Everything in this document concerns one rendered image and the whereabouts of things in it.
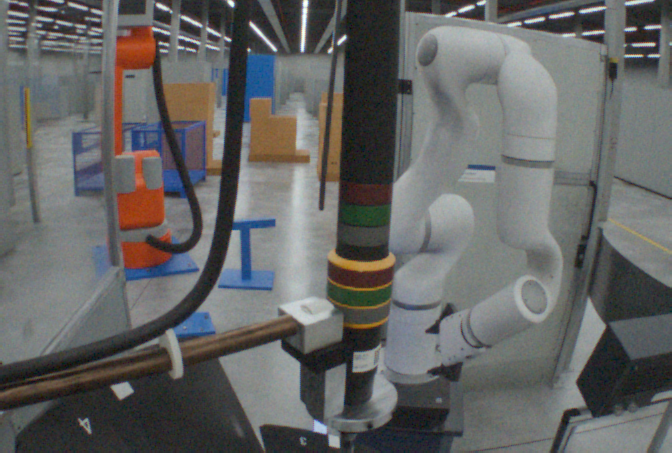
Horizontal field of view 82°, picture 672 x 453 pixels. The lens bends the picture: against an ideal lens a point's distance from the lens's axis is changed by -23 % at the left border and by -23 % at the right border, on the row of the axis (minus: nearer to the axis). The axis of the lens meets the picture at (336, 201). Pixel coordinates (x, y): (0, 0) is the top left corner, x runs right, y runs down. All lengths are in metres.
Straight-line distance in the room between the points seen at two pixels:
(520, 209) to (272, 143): 8.99
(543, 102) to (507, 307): 0.32
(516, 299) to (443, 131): 0.33
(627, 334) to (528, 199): 0.41
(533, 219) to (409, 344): 0.48
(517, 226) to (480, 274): 1.71
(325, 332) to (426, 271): 0.77
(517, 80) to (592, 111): 1.83
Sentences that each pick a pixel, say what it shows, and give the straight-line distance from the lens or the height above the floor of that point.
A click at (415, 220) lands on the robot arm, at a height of 1.41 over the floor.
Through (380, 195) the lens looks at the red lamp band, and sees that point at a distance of 0.29.
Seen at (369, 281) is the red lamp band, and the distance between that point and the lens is 0.30.
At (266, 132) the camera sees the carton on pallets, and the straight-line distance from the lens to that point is 9.59.
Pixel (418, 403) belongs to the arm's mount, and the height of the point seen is 1.01.
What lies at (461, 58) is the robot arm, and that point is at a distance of 0.80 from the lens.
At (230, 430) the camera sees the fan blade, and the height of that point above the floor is 1.37.
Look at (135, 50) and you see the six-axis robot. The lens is 4.27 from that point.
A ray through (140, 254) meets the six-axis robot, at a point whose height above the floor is 0.17.
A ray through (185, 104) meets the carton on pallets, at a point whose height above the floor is 1.22.
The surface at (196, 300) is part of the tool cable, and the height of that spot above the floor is 1.56.
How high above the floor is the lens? 1.67
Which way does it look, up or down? 14 degrees down
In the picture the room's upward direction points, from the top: 2 degrees clockwise
